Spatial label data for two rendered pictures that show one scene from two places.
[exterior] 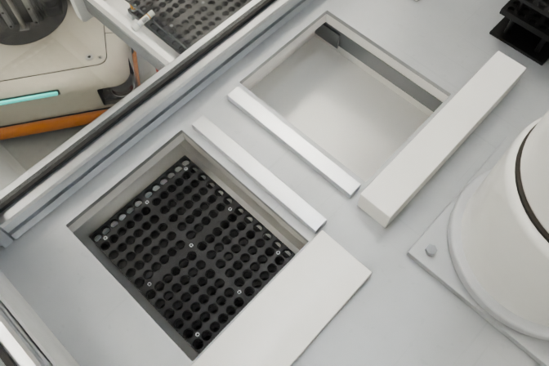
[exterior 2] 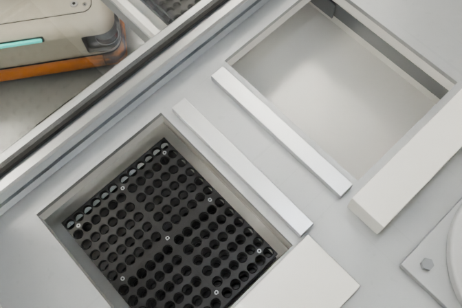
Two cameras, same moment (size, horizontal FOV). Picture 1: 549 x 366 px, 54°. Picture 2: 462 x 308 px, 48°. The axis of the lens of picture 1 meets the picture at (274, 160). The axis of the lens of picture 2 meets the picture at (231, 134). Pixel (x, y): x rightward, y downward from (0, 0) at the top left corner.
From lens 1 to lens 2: 0.11 m
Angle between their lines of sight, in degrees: 6
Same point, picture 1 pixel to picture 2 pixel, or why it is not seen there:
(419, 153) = (419, 153)
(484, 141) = not seen: outside the picture
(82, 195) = (54, 182)
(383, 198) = (377, 205)
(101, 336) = not seen: outside the picture
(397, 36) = (400, 12)
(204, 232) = (181, 224)
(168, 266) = (143, 260)
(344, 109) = (336, 86)
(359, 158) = (350, 142)
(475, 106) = not seen: outside the picture
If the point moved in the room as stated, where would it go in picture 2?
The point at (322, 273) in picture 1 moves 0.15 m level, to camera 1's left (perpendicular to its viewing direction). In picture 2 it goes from (306, 283) to (173, 276)
